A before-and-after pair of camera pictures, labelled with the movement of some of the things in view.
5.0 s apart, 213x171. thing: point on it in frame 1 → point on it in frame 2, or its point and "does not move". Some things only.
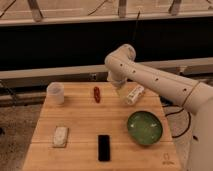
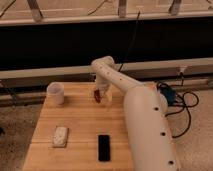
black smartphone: (104, 147) does not move
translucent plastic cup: (55, 93) does not move
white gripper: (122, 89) → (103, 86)
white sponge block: (60, 136) does not move
